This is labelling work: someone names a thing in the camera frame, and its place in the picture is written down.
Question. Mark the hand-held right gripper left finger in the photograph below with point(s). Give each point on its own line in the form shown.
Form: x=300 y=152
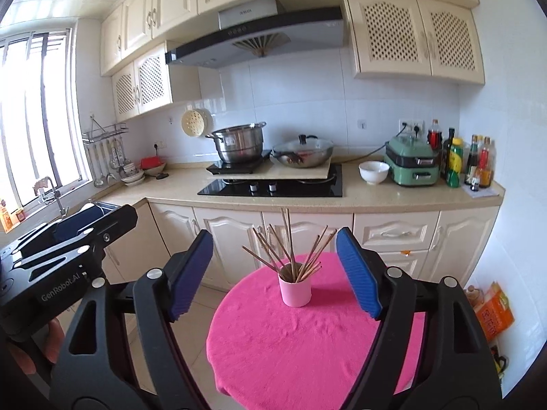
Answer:
x=192 y=273

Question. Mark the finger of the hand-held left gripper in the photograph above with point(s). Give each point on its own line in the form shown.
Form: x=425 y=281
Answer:
x=75 y=222
x=119 y=220

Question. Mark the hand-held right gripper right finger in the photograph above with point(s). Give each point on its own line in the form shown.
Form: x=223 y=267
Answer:
x=357 y=273

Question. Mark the bundle of wooden chopsticks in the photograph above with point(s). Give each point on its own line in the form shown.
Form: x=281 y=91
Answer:
x=295 y=271

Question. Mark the pink cup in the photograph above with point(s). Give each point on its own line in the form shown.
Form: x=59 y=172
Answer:
x=295 y=292

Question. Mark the hanging steel kitchen utensils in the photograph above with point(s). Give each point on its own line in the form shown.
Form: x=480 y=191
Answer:
x=98 y=166

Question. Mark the person's left hand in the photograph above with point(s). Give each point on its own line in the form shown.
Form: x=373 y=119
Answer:
x=38 y=350

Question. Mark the steel faucet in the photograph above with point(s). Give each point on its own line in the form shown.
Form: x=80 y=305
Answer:
x=55 y=196

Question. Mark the stack of white bowls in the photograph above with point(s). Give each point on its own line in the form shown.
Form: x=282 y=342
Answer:
x=132 y=177

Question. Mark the red container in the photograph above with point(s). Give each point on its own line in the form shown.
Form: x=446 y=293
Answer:
x=151 y=163

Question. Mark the pink tablecloth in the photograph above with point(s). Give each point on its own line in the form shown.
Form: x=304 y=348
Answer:
x=299 y=341

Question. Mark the black gas hob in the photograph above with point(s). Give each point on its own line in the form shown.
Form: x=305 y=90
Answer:
x=307 y=188

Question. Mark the white bowl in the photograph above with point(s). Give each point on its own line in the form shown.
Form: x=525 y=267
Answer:
x=374 y=175

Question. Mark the black induction cooker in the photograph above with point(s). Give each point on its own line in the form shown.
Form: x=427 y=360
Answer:
x=222 y=166

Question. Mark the green electric grill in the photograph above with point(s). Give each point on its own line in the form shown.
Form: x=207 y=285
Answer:
x=406 y=173

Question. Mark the barred window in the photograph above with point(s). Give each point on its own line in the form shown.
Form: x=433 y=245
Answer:
x=25 y=115

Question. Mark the steel wok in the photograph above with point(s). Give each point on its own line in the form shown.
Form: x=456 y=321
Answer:
x=316 y=160

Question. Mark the beige stone slab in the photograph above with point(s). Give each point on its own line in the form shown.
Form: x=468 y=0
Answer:
x=290 y=173

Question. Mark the steel stockpot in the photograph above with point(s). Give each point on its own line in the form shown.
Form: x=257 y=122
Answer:
x=239 y=145

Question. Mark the glass wok lid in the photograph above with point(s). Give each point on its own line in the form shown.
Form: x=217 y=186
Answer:
x=299 y=147

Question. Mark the yellow-green bottle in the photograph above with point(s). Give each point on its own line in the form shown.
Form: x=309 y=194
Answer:
x=456 y=162

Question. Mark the white paper sheet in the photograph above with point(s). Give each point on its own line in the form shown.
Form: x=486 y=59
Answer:
x=487 y=192

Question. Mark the red-label cola bottle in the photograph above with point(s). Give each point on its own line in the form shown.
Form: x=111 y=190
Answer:
x=435 y=136

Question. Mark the dark olive oil bottle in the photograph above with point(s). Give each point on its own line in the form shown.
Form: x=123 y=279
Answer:
x=448 y=145

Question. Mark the dark soy sauce bottle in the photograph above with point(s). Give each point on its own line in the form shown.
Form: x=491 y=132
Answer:
x=472 y=158

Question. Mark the red sauce bottle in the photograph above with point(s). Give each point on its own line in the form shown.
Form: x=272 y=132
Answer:
x=486 y=166

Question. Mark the grey range hood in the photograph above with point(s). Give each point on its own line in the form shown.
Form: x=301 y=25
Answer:
x=256 y=30

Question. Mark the wall outlet with black plug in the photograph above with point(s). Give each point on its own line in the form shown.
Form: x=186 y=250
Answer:
x=159 y=146

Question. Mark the steel wall rack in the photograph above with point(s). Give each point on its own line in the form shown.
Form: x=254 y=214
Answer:
x=104 y=130

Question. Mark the white wall switch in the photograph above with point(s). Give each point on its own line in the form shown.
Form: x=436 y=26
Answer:
x=362 y=124

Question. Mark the small lattice-door wall cabinet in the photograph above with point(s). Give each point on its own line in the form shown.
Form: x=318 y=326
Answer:
x=188 y=81

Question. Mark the double wall outlet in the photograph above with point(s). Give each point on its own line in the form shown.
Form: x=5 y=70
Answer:
x=416 y=127

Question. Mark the large lattice-door wall cabinet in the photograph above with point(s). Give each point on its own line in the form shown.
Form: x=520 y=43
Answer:
x=423 y=38

